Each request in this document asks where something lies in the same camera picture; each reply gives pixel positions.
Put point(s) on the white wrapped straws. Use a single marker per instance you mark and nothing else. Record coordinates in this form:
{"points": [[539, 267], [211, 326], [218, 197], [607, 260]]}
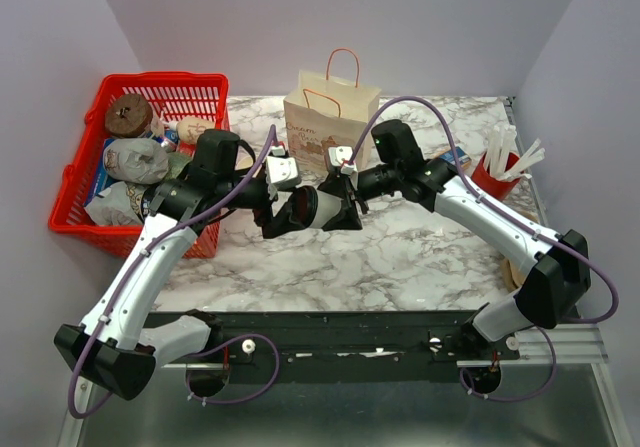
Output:
{"points": [[501, 142]]}

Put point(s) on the blue orange card box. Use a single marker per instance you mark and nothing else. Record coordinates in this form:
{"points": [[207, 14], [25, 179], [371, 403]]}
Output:
{"points": [[450, 155]]}

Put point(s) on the paper takeout bag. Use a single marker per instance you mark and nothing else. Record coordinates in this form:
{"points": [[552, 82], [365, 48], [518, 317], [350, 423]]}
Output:
{"points": [[326, 111]]}

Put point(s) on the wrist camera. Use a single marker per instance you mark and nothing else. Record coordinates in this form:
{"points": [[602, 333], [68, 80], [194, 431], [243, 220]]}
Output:
{"points": [[338, 160], [282, 171]]}

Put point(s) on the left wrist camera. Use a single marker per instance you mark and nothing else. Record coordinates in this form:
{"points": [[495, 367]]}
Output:
{"points": [[282, 171]]}

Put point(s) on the black coffee cup lid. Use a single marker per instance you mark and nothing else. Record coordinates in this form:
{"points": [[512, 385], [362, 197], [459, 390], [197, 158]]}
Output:
{"points": [[304, 205]]}

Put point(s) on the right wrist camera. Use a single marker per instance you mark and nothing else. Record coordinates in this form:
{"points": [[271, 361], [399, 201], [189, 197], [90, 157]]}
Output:
{"points": [[338, 160]]}

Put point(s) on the blue flat package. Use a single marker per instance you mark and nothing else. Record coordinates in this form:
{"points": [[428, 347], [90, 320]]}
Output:
{"points": [[101, 179]]}

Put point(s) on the cardboard cup carrier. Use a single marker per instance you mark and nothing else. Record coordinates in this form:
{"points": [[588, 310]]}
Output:
{"points": [[512, 278]]}

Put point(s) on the white paper coffee cup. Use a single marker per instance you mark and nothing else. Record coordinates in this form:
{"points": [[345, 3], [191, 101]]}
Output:
{"points": [[328, 207]]}

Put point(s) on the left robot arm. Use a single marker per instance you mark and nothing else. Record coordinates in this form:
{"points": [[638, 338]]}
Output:
{"points": [[111, 346]]}

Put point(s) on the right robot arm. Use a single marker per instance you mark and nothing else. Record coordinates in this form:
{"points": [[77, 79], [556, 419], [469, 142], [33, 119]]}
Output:
{"points": [[554, 265]]}

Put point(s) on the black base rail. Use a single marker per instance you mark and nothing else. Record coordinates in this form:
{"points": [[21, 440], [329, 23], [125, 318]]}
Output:
{"points": [[352, 347]]}

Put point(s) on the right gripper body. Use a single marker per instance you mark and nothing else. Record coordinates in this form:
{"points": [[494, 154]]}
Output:
{"points": [[351, 193]]}

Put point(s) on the silver snack bag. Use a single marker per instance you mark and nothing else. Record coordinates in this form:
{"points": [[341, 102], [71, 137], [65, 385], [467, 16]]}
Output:
{"points": [[120, 204]]}

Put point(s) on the red plastic basket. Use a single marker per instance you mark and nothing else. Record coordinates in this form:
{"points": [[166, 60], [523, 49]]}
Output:
{"points": [[171, 93]]}

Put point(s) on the beige printed bottle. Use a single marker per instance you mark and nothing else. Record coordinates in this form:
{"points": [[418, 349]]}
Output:
{"points": [[190, 128]]}

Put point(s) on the grey crumpled bag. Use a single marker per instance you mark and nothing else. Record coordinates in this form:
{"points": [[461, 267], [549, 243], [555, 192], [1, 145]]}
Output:
{"points": [[138, 160]]}

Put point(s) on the green avocado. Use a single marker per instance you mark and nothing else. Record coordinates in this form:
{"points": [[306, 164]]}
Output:
{"points": [[177, 162]]}

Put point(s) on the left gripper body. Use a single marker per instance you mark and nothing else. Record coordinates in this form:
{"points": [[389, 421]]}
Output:
{"points": [[261, 200]]}

